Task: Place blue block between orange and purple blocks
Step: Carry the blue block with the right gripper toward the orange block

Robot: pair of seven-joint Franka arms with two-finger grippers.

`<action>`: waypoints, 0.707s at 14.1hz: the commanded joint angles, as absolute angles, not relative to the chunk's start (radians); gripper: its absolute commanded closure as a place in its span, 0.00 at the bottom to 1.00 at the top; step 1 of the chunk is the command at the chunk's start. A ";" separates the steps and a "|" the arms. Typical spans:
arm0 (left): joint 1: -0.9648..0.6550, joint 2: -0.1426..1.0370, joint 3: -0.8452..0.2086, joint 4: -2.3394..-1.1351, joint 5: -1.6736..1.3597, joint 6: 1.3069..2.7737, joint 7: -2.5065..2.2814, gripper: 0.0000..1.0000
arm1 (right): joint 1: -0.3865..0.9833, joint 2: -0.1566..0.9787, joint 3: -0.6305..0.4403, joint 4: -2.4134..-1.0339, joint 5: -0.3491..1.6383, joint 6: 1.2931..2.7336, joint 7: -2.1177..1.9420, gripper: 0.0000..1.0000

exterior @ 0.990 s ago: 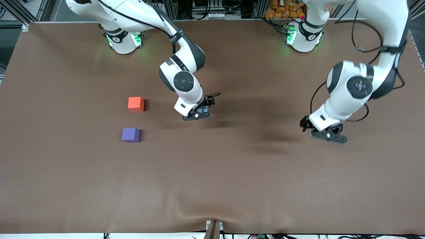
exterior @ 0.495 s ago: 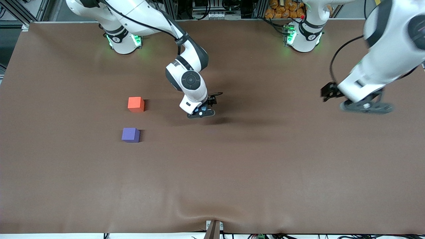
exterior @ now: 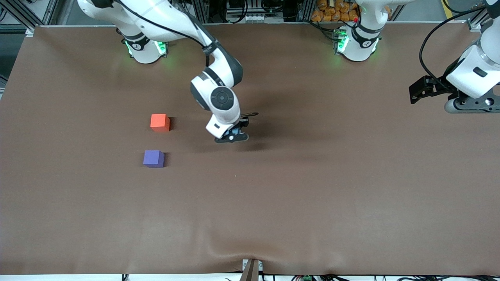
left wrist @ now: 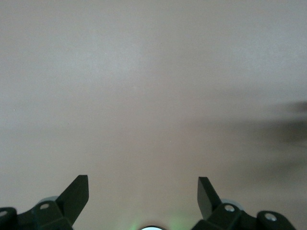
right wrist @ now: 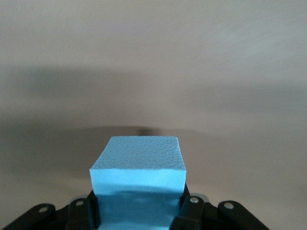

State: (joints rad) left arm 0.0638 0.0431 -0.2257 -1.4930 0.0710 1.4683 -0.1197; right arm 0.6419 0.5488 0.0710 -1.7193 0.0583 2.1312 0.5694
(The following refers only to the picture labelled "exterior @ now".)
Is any orange cube block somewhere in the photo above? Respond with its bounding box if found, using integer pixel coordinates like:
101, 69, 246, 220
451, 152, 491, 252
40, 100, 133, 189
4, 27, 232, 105
150, 114, 171, 132

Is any purple cube block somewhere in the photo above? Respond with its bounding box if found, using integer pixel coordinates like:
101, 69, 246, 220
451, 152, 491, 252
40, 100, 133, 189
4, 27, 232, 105
143, 150, 165, 168

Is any brown table cloth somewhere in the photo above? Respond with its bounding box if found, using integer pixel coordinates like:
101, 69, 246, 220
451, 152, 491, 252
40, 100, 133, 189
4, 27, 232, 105
0, 24, 500, 276

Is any white power strip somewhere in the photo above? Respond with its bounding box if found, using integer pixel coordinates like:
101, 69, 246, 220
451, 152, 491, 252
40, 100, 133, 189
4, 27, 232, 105
226, 13, 271, 24

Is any orange netted bag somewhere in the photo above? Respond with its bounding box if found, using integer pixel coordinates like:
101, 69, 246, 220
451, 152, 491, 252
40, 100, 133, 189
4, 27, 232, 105
311, 0, 359, 23

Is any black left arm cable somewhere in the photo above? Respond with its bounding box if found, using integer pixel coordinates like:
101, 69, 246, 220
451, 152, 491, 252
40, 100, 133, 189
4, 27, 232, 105
419, 6, 487, 94

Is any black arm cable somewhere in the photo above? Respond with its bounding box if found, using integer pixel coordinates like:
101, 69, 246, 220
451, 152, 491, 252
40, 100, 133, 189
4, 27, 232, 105
419, 6, 487, 94
111, 0, 213, 67

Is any aluminium frame corner bracket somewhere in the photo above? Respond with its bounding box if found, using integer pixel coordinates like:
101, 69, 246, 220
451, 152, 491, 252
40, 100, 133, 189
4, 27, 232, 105
467, 10, 493, 32

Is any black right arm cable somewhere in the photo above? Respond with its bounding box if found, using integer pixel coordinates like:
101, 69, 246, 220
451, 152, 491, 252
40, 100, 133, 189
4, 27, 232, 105
111, 0, 213, 67

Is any aluminium frame strut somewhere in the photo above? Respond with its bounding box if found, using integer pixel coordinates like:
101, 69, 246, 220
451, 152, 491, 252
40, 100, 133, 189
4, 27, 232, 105
0, 0, 53, 27

